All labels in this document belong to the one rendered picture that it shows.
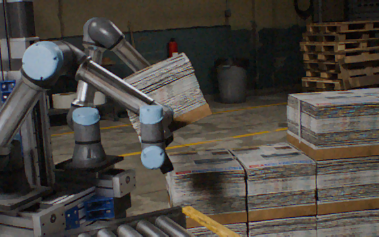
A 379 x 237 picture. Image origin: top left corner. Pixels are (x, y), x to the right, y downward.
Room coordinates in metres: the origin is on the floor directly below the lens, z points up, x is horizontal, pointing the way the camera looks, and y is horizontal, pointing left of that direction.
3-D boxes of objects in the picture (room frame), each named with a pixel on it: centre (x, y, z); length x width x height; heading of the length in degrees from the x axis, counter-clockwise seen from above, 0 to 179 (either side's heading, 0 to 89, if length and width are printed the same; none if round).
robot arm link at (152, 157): (1.65, 0.11, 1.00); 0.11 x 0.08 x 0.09; 1
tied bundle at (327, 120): (2.28, -0.63, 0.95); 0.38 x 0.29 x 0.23; 7
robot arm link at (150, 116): (1.67, 0.11, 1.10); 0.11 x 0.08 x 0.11; 169
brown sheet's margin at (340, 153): (2.28, -0.63, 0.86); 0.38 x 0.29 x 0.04; 7
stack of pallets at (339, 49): (8.72, -2.68, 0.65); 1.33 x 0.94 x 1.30; 121
